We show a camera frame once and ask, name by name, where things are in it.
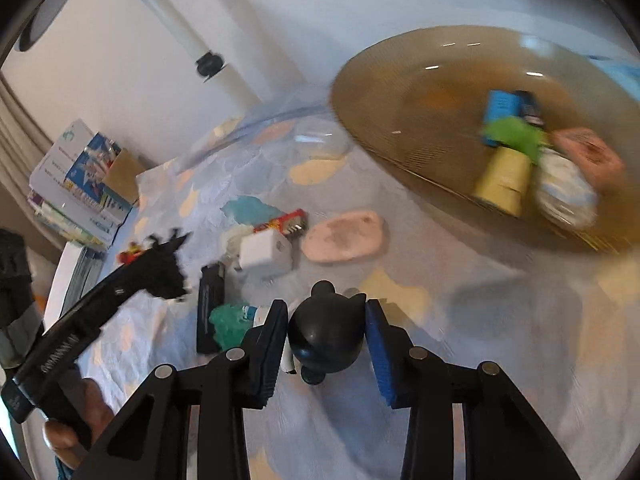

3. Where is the row of books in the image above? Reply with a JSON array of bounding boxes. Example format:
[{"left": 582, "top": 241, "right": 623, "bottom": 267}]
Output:
[{"left": 27, "top": 118, "right": 139, "bottom": 252}]

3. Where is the beige curtain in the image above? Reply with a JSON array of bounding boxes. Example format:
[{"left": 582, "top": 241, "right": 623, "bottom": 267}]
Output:
[{"left": 0, "top": 72, "right": 57, "bottom": 173}]

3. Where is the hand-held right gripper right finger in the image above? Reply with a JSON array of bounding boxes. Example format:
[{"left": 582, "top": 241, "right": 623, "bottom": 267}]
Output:
[{"left": 364, "top": 299, "right": 583, "bottom": 480}]

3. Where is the stack of white booklets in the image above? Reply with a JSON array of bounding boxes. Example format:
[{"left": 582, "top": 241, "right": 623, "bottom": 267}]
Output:
[{"left": 42, "top": 242, "right": 109, "bottom": 332}]

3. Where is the pink card box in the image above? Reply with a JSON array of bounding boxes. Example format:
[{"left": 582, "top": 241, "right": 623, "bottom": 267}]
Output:
[{"left": 552, "top": 127, "right": 626, "bottom": 189}]

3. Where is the green plastic plant toy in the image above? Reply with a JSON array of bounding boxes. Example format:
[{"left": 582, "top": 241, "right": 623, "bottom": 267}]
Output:
[{"left": 208, "top": 303, "right": 251, "bottom": 350}]

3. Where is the black lighter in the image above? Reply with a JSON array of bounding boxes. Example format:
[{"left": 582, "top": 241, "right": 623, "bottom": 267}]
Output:
[{"left": 196, "top": 262, "right": 229, "bottom": 355}]

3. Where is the black spiky toy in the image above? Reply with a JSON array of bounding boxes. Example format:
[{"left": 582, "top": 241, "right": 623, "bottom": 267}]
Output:
[{"left": 142, "top": 228, "right": 194, "bottom": 302}]

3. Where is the black pole clamp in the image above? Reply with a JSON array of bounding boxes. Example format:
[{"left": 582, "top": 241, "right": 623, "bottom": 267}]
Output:
[{"left": 194, "top": 49, "right": 226, "bottom": 81}]

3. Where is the amber glass bowl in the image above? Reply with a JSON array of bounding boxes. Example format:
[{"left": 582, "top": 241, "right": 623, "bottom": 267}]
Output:
[{"left": 330, "top": 25, "right": 640, "bottom": 257}]

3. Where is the person's left hand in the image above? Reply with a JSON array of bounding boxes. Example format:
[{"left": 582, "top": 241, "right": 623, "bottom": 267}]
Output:
[{"left": 42, "top": 377, "right": 117, "bottom": 467}]

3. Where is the black eared figure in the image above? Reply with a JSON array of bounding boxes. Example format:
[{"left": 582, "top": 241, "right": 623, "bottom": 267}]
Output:
[{"left": 287, "top": 281, "right": 369, "bottom": 387}]

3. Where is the fan-patterned tablecloth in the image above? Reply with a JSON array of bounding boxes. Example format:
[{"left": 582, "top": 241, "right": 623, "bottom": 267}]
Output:
[{"left": 45, "top": 105, "right": 640, "bottom": 480}]

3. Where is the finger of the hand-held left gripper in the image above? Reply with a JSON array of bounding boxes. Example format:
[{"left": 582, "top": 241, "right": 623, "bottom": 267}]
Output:
[{"left": 2, "top": 259, "right": 152, "bottom": 424}]

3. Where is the white pole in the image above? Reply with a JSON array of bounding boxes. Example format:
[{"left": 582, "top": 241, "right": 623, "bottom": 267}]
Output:
[{"left": 107, "top": 0, "right": 256, "bottom": 107}]

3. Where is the red rectangular packet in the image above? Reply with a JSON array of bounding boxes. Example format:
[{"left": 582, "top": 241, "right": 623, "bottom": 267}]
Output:
[{"left": 253, "top": 211, "right": 308, "bottom": 239}]

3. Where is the green cloth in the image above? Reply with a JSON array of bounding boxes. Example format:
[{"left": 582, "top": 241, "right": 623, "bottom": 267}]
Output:
[{"left": 480, "top": 117, "right": 549, "bottom": 164}]

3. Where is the teal plastic plant toy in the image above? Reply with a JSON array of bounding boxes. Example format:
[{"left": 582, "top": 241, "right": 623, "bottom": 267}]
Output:
[{"left": 223, "top": 196, "right": 274, "bottom": 226}]

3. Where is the red figurine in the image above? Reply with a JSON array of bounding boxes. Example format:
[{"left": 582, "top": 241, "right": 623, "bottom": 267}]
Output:
[{"left": 117, "top": 242, "right": 151, "bottom": 266}]

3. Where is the white charger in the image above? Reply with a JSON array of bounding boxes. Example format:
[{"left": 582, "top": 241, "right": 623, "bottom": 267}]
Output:
[{"left": 238, "top": 229, "right": 294, "bottom": 281}]

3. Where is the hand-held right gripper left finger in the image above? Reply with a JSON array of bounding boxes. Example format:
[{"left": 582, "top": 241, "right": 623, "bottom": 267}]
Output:
[{"left": 82, "top": 300, "right": 291, "bottom": 480}]

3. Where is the pink oval eraser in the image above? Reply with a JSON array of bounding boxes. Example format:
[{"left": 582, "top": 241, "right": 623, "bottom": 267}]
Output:
[{"left": 301, "top": 209, "right": 387, "bottom": 265}]

